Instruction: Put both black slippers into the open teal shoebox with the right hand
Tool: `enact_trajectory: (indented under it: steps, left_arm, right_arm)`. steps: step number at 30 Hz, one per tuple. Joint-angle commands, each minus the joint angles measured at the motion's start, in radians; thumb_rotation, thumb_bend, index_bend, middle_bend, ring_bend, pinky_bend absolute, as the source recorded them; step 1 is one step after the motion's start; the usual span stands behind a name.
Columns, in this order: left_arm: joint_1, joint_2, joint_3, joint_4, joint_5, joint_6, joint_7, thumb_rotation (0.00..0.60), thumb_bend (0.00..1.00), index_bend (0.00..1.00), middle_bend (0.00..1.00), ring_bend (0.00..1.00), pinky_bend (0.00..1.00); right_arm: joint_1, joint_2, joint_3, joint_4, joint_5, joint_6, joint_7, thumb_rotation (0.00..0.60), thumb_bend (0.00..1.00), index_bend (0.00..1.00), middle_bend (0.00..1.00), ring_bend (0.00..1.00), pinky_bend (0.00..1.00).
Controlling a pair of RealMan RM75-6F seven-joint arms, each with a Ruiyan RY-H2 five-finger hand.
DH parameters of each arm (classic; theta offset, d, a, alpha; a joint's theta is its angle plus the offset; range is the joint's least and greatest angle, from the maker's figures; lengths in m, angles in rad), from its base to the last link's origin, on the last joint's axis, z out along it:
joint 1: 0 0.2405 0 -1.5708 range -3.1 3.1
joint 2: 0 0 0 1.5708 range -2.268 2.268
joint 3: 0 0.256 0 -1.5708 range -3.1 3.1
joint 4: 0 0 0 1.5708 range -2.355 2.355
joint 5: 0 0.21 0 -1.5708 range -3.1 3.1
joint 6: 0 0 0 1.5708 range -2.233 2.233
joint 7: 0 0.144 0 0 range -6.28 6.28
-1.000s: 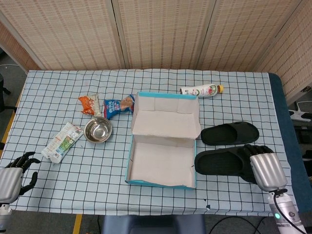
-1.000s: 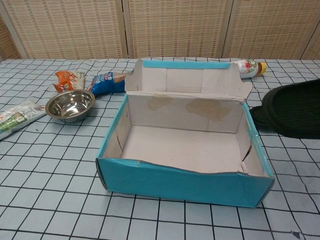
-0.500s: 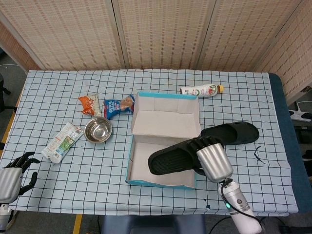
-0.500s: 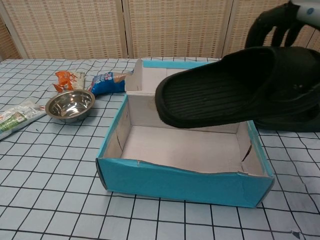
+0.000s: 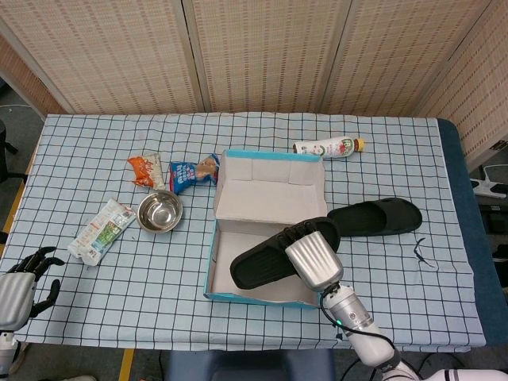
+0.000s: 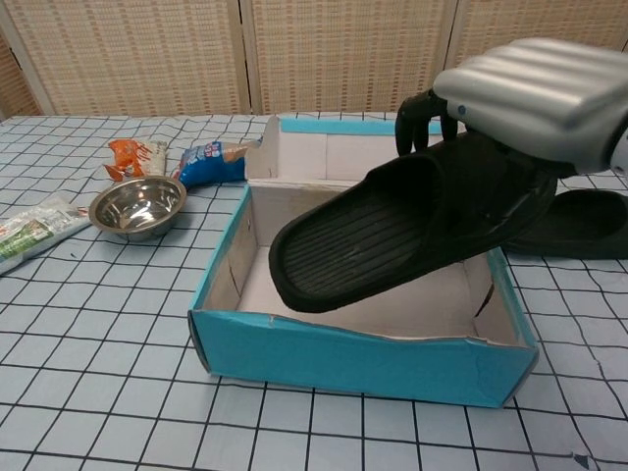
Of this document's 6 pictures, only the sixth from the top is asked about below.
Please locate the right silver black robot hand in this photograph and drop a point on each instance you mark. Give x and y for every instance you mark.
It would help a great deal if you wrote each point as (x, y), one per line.
(530, 88)

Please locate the black rubber slipper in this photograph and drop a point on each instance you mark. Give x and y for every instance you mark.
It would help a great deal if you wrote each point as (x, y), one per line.
(343, 255)
(579, 225)

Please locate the blue cardboard shoe box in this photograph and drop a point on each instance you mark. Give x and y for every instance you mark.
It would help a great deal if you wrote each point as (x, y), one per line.
(343, 358)

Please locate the woven bamboo folding screen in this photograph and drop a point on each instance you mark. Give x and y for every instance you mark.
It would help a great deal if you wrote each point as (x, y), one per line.
(343, 54)

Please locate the blue snack bag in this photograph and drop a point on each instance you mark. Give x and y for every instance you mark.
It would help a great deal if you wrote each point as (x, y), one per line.
(206, 164)

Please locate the orange white snack bag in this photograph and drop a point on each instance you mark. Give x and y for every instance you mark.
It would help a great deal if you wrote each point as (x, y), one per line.
(130, 157)

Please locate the stainless steel bowl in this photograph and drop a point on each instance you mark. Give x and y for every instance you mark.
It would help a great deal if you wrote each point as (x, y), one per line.
(137, 208)

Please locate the blue checkered tablecloth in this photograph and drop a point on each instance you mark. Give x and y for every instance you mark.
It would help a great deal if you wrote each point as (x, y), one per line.
(98, 368)

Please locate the white green food package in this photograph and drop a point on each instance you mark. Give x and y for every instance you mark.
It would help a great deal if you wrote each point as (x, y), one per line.
(29, 233)

